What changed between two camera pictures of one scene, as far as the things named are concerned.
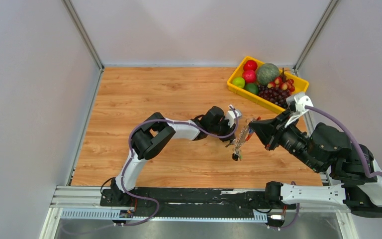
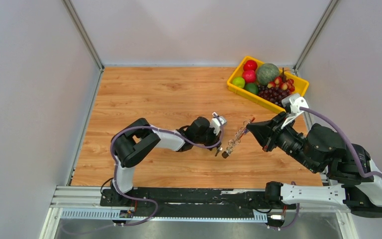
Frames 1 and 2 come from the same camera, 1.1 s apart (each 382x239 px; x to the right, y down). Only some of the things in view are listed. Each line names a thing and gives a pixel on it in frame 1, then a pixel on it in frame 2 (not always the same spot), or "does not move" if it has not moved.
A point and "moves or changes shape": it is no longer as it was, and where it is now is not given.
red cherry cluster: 283,83 does not move
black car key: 235,157 to 224,154
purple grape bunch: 275,95 does not move
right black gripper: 269,130 does not move
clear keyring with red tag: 245,134 moves or changes shape
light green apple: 238,82 does not move
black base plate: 198,202 does not move
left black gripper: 229,130 to 215,138
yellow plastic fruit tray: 301,85 does not move
